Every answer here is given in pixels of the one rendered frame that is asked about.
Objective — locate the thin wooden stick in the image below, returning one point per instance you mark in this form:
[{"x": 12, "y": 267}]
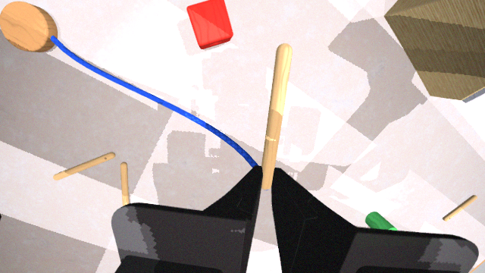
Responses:
[
  {"x": 84, "y": 166},
  {"x": 459, "y": 208}
]

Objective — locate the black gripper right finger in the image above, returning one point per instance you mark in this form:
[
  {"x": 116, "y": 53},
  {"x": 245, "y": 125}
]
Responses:
[{"x": 312, "y": 238}]

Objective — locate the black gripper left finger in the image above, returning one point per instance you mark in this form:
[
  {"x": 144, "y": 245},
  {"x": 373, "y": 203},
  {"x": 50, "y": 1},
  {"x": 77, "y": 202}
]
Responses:
[{"x": 218, "y": 237}]

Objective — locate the green cylinder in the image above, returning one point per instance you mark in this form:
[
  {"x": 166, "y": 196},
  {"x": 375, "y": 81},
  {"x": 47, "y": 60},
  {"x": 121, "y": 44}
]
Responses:
[{"x": 376, "y": 220}]

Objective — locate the blue string with wooden stick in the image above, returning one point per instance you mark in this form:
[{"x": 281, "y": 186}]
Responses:
[{"x": 279, "y": 87}]

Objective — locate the tan wooden stick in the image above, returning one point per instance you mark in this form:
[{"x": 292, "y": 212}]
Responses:
[{"x": 124, "y": 183}]

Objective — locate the red cube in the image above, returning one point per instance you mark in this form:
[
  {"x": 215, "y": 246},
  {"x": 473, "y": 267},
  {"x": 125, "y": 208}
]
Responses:
[{"x": 210, "y": 23}]

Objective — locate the round wooden disc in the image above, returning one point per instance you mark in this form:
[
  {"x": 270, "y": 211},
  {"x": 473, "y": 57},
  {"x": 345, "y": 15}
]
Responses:
[{"x": 28, "y": 27}]

